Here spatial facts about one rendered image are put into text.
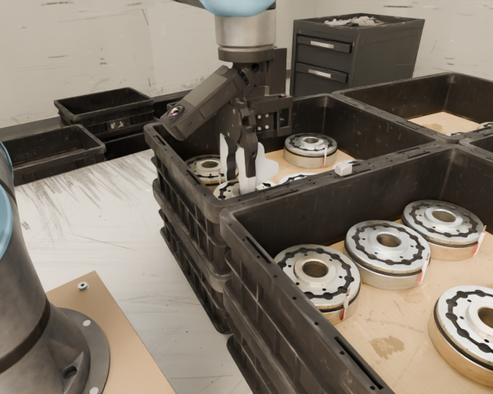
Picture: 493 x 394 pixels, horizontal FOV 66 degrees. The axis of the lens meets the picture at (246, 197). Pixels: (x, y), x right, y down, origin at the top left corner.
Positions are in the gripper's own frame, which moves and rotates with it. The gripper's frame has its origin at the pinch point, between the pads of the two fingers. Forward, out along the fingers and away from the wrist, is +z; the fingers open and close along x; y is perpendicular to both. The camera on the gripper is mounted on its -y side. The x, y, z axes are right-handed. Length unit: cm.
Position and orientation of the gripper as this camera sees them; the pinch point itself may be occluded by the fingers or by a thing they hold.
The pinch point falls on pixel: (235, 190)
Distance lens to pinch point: 57.1
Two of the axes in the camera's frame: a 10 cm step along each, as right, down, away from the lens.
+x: -4.8, -4.2, 7.7
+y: 8.8, -2.5, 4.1
